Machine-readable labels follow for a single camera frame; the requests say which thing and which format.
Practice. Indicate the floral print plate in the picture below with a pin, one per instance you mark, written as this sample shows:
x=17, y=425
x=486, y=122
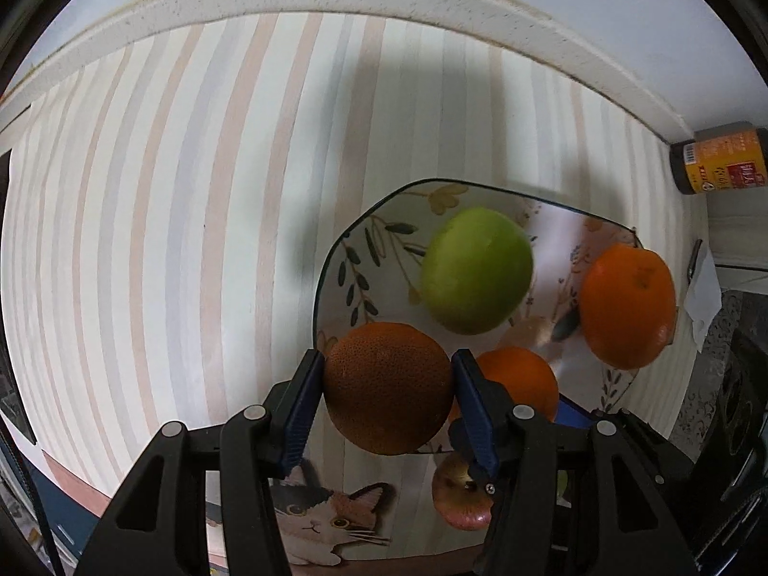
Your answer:
x=384, y=264

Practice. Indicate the red apple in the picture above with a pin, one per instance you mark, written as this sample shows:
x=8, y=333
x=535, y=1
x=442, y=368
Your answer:
x=456, y=504

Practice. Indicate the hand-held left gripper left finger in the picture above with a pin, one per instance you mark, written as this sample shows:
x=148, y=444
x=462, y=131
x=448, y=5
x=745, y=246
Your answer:
x=300, y=408

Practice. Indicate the small bright orange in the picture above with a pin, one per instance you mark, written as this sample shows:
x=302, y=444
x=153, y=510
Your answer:
x=522, y=378

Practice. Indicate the large bright orange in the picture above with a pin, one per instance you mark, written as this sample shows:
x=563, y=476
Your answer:
x=627, y=306

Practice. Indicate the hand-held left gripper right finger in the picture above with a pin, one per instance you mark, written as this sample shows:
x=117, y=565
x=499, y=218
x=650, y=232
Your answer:
x=477, y=414

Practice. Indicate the dark rough-skinned orange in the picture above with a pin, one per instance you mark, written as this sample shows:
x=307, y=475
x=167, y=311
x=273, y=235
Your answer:
x=387, y=387

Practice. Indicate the green apple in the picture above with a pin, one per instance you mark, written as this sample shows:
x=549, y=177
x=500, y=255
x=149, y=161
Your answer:
x=477, y=270

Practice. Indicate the dark jar with orange label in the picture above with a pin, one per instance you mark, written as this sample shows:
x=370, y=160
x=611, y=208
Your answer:
x=720, y=159

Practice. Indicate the black appliance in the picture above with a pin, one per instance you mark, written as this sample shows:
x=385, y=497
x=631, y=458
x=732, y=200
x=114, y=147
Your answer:
x=735, y=420

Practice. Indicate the dark pen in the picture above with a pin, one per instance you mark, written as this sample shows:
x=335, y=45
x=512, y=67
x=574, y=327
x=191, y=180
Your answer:
x=695, y=261

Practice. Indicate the white paper sheet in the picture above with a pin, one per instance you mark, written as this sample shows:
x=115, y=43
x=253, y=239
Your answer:
x=703, y=303

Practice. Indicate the striped cat print tablecloth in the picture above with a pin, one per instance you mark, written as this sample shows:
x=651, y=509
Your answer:
x=180, y=222

